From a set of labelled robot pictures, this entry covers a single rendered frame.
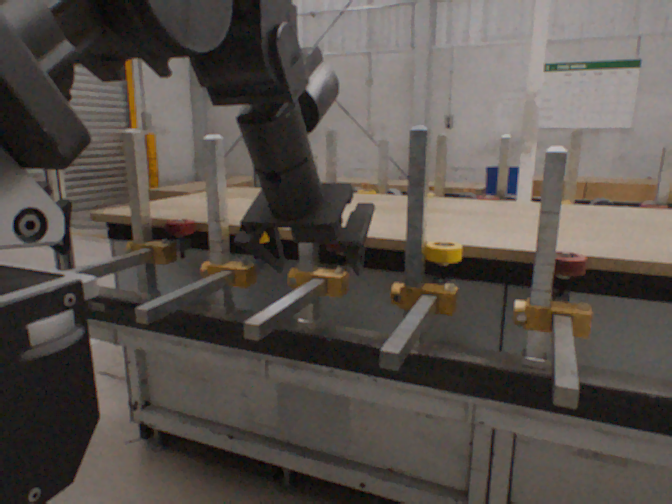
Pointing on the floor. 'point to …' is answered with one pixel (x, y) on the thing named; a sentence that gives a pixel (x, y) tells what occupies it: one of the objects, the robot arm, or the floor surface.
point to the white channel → (532, 99)
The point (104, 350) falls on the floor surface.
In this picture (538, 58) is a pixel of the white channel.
